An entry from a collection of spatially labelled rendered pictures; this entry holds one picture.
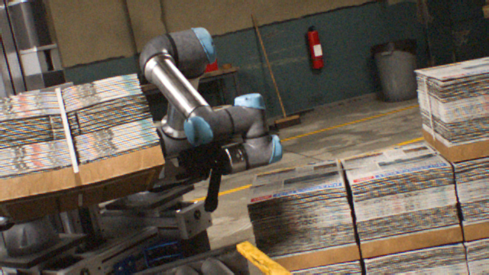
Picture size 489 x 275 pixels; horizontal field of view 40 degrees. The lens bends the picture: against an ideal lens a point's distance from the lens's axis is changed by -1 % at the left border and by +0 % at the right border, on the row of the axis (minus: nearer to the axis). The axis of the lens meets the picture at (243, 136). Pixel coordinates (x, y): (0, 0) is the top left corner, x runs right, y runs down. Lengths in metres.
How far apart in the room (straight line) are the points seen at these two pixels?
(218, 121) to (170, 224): 0.63
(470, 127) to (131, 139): 0.94
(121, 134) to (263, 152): 0.42
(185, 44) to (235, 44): 6.76
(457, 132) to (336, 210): 0.39
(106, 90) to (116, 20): 6.92
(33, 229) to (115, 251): 0.30
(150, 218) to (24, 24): 0.74
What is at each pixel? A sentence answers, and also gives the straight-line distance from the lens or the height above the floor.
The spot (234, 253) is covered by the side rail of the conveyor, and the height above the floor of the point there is 0.79.
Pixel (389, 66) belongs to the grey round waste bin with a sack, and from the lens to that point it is 9.01.
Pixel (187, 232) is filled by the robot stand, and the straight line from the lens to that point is 2.23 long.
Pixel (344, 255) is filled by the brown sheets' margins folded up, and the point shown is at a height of 0.62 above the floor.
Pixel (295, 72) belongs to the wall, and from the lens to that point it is 9.05.
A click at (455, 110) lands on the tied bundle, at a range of 1.95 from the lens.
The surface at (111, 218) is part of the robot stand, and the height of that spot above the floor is 0.75.
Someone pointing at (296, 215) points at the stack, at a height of 0.77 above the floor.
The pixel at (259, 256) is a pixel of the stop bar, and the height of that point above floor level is 0.82.
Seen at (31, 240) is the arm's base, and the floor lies 0.85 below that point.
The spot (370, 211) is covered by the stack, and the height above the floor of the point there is 0.74.
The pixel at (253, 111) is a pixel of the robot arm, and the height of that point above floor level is 1.10.
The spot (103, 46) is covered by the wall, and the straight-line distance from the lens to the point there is 8.44.
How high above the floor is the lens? 1.31
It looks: 9 degrees down
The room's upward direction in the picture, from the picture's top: 12 degrees counter-clockwise
